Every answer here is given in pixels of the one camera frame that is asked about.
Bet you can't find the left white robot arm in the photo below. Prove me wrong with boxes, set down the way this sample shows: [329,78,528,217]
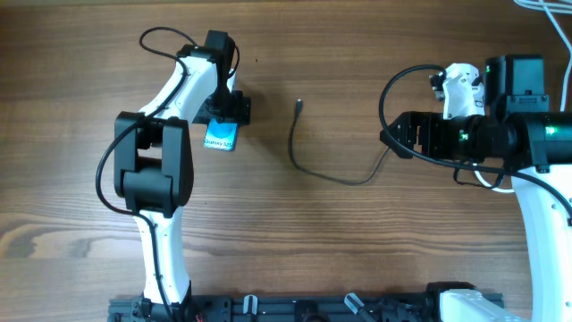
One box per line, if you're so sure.
[96,30,251,321]

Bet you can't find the blue screen smartphone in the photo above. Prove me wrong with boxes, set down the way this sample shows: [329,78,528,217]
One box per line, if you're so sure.
[203,119,239,151]

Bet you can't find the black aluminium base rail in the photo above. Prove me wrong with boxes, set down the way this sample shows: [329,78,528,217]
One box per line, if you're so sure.
[106,292,505,322]

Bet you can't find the black charger cable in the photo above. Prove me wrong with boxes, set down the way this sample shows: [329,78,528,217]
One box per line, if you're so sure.
[288,99,392,187]

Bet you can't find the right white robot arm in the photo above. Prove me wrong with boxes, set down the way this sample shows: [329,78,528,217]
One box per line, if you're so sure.
[380,55,571,321]

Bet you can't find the white power strip cable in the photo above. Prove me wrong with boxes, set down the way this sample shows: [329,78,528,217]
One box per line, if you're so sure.
[512,0,572,113]

